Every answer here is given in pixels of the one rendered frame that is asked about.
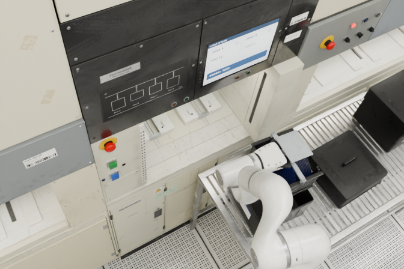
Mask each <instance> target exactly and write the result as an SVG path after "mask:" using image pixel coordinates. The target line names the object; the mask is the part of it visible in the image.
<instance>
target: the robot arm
mask: <svg viewBox="0 0 404 269"><path fill-rule="evenodd" d="M281 149H282V148H281V147H280V145H279V143H278V142H277V141H276V140H274V139H272V140H271V141H270V143H269V144H267V145H265V146H263V147H261V148H259V149H257V150H256V151H254V152H253V153H251V154H248V155H245V156H243V157H240V158H238V159H235V160H232V161H230V162H228V163H225V164H223V165H220V166H217V167H216V169H215V173H216V177H217V179H218V182H219V183H220V185H221V186H222V187H223V188H227V187H231V190H232V192H233V196H234V198H235V200H237V201H238V202H239V203H241V204H245V205H247V204H251V203H253V202H255V201H257V200H258V199H260V200H261V201H262V205H263V214H262V218H261V220H260V223H259V225H258V227H257V230H256V232H255V234H254V237H253V239H252V242H251V249H250V254H251V259H252V261H253V263H254V265H255V266H256V267H257V268H258V269H314V268H316V267H317V266H318V265H320V264H321V263H322V262H323V261H324V260H325V259H326V258H327V257H328V255H329V253H330V251H331V241H330V238H329V236H328V234H327V232H326V230H324V229H323V228H322V227H321V226H319V225H316V224H306V225H301V226H297V227H294V228H290V229H286V230H283V231H278V232H277V229H278V227H279V226H280V224H282V222H283V221H284V220H285V219H286V217H287V216H288V215H289V213H290V211H291V209H292V206H293V195H292V191H291V189H290V186H289V184H288V183H287V181H286V180H285V179H284V178H283V177H281V176H279V175H277V174H274V173H272V172H273V171H277V170H280V169H282V168H288V169H289V168H290V167H291V163H290V160H289V159H288V157H287V156H286V155H284V154H283V153H282V152H281ZM285 163H287V164H285Z"/></svg>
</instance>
